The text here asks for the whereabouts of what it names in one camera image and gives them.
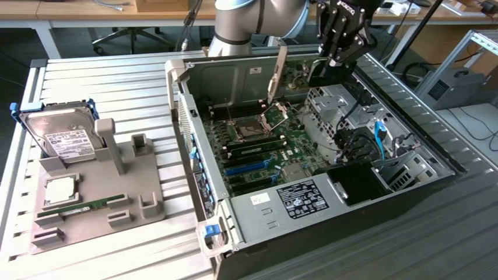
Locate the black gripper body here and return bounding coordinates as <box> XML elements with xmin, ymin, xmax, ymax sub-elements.
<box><xmin>315</xmin><ymin>0</ymin><xmax>384</xmax><ymax>42</ymax></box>

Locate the white cable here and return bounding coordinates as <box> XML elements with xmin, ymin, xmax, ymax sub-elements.
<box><xmin>92</xmin><ymin>0</ymin><xmax>132</xmax><ymax>12</ymax></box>

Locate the aluminium profile frame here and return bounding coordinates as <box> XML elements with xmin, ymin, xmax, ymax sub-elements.
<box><xmin>412</xmin><ymin>28</ymin><xmax>498</xmax><ymax>96</ymax></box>

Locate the silver CPU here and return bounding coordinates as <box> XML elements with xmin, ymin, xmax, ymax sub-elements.
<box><xmin>44</xmin><ymin>176</ymin><xmax>78</xmax><ymax>205</ymax></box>

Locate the green RAM stick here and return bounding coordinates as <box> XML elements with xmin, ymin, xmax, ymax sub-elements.
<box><xmin>36</xmin><ymin>194</ymin><xmax>128</xmax><ymax>219</ymax></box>

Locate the blue disk wire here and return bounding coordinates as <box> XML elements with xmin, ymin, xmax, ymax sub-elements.
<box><xmin>372</xmin><ymin>120</ymin><xmax>388</xmax><ymax>162</ymax></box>

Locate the black camera cable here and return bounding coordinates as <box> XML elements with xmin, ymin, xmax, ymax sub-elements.
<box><xmin>255</xmin><ymin>0</ymin><xmax>267</xmax><ymax>34</ymax></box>

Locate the grey control box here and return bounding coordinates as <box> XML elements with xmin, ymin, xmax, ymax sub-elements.
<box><xmin>425</xmin><ymin>69</ymin><xmax>498</xmax><ymax>111</ymax></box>

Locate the office chair base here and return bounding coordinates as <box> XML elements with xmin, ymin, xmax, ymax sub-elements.
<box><xmin>90</xmin><ymin>26</ymin><xmax>176</xmax><ymax>55</ymax></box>

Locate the grey hanging cable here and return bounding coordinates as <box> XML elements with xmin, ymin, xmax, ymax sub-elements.
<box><xmin>174</xmin><ymin>0</ymin><xmax>204</xmax><ymax>53</ymax></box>

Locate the metal disk bay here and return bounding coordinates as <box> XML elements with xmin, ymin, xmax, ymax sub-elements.
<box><xmin>369</xmin><ymin>150</ymin><xmax>456</xmax><ymax>193</ymax></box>

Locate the silver chipset heatsink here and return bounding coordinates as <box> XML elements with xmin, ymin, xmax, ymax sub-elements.
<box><xmin>280</xmin><ymin>162</ymin><xmax>312</xmax><ymax>181</ymax></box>

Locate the black RAM stick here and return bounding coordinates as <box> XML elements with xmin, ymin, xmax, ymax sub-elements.
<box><xmin>224</xmin><ymin>138</ymin><xmax>288</xmax><ymax>159</ymax></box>

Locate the black graphics card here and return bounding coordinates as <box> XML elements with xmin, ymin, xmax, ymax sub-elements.
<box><xmin>267</xmin><ymin>45</ymin><xmax>355</xmax><ymax>103</ymax></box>

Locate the green motherboard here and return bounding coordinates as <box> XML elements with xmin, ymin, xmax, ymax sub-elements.
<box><xmin>200</xmin><ymin>97</ymin><xmax>325</xmax><ymax>197</ymax></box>

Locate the thin black cable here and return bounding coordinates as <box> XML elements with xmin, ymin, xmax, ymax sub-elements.
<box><xmin>447</xmin><ymin>106</ymin><xmax>498</xmax><ymax>142</ymax></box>

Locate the hard disk in blue carrier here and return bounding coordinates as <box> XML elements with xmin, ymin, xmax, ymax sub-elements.
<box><xmin>8</xmin><ymin>98</ymin><xmax>109</xmax><ymax>164</ymax></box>

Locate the grey parts rack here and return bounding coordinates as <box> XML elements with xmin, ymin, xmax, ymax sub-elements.
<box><xmin>29</xmin><ymin>117</ymin><xmax>164</xmax><ymax>255</ymax></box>

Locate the grey power supply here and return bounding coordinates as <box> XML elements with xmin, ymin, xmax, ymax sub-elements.
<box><xmin>226</xmin><ymin>173</ymin><xmax>353</xmax><ymax>244</ymax></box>

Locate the black power wire bundle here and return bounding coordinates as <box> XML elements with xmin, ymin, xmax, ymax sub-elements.
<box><xmin>332</xmin><ymin>84</ymin><xmax>381</xmax><ymax>164</ymax></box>

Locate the small white box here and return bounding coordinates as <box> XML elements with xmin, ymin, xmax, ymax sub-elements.
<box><xmin>388</xmin><ymin>2</ymin><xmax>421</xmax><ymax>16</ymax></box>

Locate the wooden desk white frame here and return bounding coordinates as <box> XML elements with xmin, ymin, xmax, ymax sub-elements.
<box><xmin>307</xmin><ymin>0</ymin><xmax>498</xmax><ymax>69</ymax></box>
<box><xmin>0</xmin><ymin>0</ymin><xmax>217</xmax><ymax>60</ymax></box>

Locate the blue expansion slot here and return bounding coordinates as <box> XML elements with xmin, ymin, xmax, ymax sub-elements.
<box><xmin>222</xmin><ymin>157</ymin><xmax>273</xmax><ymax>176</ymax></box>

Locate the metal socket cover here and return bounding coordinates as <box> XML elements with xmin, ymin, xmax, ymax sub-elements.
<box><xmin>259</xmin><ymin>101</ymin><xmax>292</xmax><ymax>131</ymax></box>

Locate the metal drive cage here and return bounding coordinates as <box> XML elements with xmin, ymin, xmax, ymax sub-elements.
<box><xmin>304</xmin><ymin>85</ymin><xmax>392</xmax><ymax>141</ymax></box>

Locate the black stand pole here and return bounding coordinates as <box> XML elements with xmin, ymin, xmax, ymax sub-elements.
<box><xmin>385</xmin><ymin>0</ymin><xmax>444</xmax><ymax>71</ymax></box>

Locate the open black PC case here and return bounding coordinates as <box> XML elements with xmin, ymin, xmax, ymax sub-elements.
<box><xmin>164</xmin><ymin>43</ymin><xmax>467</xmax><ymax>280</ymax></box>

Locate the CPU socket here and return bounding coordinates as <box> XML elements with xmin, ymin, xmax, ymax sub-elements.
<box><xmin>228</xmin><ymin>115</ymin><xmax>269</xmax><ymax>142</ymax></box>

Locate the wooden box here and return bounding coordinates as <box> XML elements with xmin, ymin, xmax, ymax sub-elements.
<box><xmin>134</xmin><ymin>0</ymin><xmax>192</xmax><ymax>13</ymax></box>

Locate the coiled black cable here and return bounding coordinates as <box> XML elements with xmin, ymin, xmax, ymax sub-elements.
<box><xmin>401</xmin><ymin>62</ymin><xmax>433</xmax><ymax>86</ymax></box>

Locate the grey wire bundle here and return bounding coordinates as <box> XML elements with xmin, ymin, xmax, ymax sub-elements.
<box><xmin>389</xmin><ymin>132</ymin><xmax>420</xmax><ymax>160</ymax></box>

